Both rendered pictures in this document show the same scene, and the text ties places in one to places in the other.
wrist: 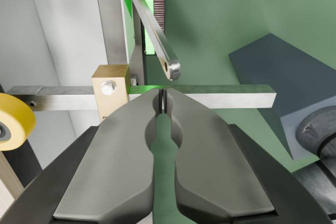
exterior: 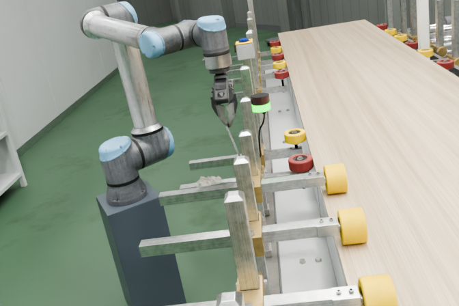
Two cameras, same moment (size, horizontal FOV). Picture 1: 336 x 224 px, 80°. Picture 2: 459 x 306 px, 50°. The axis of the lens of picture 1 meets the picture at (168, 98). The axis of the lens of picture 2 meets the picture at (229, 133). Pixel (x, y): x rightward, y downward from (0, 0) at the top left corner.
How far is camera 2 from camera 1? 1.63 m
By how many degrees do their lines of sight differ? 38
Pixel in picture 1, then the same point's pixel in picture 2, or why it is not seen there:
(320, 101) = (134, 206)
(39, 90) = (289, 154)
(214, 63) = (202, 295)
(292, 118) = (152, 197)
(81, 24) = (293, 210)
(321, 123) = (136, 192)
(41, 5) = (315, 212)
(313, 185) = (151, 150)
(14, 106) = (287, 139)
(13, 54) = not seen: hidden behind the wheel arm
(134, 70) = not seen: hidden behind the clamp
